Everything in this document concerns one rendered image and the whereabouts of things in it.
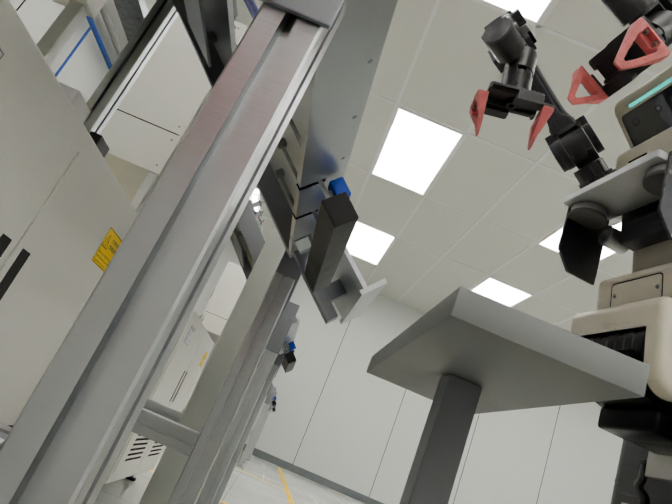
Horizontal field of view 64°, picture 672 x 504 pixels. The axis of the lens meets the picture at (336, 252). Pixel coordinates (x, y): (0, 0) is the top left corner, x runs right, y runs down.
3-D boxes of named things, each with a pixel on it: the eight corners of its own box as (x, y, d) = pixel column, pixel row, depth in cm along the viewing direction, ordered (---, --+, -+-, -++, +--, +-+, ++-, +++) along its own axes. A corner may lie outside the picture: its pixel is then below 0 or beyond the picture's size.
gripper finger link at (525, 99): (548, 141, 94) (556, 98, 98) (508, 130, 95) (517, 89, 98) (534, 161, 101) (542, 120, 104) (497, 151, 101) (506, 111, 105)
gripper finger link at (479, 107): (509, 130, 95) (518, 89, 98) (470, 120, 96) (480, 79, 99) (498, 151, 101) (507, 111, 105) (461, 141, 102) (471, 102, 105)
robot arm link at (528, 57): (543, 57, 105) (515, 66, 109) (528, 32, 101) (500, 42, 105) (537, 85, 103) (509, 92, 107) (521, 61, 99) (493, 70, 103)
